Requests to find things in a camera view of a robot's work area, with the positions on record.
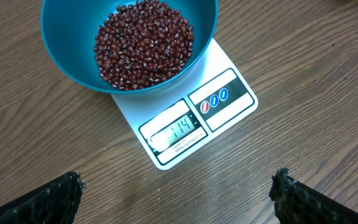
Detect teal plastic bowl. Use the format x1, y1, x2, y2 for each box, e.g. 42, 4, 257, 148
40, 0, 219, 96

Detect red adzuki beans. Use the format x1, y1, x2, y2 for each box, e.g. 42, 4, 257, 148
93, 0, 195, 91

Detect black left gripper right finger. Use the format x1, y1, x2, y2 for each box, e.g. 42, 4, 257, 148
269, 168, 358, 224

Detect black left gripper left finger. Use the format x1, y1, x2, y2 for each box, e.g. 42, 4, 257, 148
0, 171, 85, 224

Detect white digital kitchen scale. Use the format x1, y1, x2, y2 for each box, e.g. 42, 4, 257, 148
113, 40, 258, 170

